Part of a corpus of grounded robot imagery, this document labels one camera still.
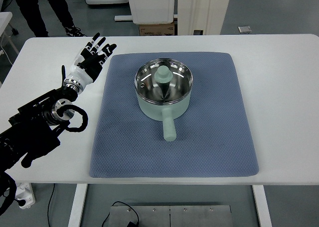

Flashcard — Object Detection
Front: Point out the green pot with handle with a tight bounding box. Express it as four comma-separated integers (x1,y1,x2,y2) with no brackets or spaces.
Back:
136,58,194,142

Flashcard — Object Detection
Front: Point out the person in black trousers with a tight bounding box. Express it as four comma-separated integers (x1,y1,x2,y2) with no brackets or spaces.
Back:
15,0,85,37

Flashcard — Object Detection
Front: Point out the glass lid green knob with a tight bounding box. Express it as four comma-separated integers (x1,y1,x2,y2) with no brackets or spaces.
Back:
135,58,193,105

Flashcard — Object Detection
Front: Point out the black floor cable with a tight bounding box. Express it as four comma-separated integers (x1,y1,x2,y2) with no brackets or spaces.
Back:
47,183,142,227

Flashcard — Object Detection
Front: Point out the cardboard box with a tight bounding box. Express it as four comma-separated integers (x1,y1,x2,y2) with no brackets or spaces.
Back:
139,22,175,36

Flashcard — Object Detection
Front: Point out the small grey floor device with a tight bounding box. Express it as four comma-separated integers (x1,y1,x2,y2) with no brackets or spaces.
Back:
238,26,252,34

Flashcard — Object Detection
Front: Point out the white robotic hand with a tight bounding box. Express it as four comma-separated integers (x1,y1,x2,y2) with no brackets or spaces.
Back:
61,32,117,94

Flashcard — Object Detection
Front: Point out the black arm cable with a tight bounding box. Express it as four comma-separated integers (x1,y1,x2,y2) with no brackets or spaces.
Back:
56,104,89,132

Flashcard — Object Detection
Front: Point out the white side table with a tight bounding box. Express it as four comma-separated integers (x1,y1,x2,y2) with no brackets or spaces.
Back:
0,11,19,86

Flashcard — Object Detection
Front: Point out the white table frame leg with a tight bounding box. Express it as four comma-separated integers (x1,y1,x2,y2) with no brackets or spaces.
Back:
68,184,88,227

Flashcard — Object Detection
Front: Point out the blue quilted mat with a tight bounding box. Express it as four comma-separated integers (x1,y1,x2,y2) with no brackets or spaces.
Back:
90,52,259,178

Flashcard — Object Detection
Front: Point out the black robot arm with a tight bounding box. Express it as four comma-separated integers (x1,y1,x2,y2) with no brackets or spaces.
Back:
0,33,117,214

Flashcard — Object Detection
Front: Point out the metal base plate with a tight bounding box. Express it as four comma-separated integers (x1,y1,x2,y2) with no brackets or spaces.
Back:
107,205,233,227

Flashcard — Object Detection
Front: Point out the white cabinet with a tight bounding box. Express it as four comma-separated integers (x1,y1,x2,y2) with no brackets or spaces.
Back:
114,0,175,24

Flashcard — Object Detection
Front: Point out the white power strip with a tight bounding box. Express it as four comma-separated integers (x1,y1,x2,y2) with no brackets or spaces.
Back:
15,183,35,209

